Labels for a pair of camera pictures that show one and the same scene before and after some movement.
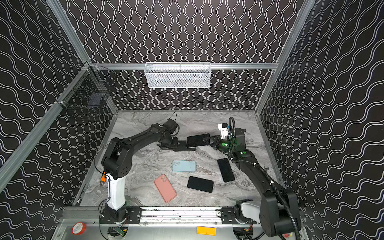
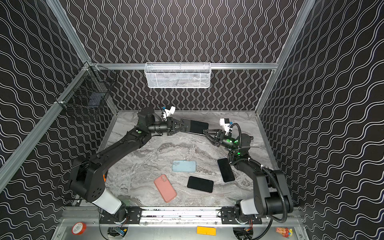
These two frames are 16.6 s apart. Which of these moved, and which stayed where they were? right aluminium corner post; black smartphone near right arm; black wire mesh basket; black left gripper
Moved: black left gripper
Stayed: black smartphone near right arm; right aluminium corner post; black wire mesh basket
